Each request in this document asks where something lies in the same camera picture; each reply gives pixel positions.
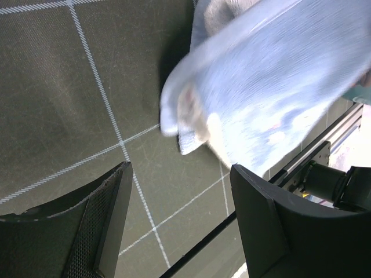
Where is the aluminium frame rail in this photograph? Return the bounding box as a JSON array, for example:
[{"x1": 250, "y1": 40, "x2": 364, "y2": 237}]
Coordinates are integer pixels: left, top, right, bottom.
[{"x1": 264, "y1": 99, "x2": 363, "y2": 185}]

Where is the brown towel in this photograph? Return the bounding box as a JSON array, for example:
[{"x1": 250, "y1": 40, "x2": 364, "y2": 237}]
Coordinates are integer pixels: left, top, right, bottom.
[{"x1": 359, "y1": 69, "x2": 371, "y2": 87}]

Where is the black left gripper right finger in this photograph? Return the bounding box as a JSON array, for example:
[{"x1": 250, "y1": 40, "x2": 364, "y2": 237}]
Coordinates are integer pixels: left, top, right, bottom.
[{"x1": 230, "y1": 164, "x2": 370, "y2": 277}]

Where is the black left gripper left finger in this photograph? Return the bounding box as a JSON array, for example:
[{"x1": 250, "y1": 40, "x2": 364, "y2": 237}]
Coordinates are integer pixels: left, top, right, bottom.
[{"x1": 1, "y1": 162, "x2": 133, "y2": 277}]

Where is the light blue bear towel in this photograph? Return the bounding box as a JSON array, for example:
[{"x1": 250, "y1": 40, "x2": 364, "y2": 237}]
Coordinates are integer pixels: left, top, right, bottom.
[{"x1": 160, "y1": 1, "x2": 370, "y2": 176}]

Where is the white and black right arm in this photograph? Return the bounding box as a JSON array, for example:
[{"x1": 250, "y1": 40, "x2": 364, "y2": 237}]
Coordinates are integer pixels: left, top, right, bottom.
[{"x1": 301, "y1": 161, "x2": 370, "y2": 213}]

